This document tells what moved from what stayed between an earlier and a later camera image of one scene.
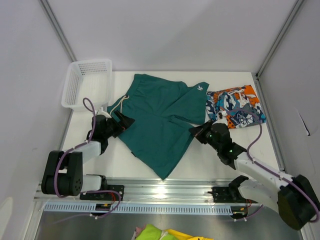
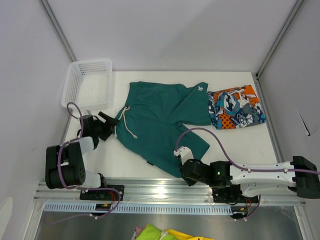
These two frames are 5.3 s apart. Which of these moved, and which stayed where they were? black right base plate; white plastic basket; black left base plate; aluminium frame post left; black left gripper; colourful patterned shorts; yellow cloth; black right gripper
Moved: black left gripper; black right gripper
Stayed: aluminium frame post left; white plastic basket; colourful patterned shorts; black left base plate; yellow cloth; black right base plate
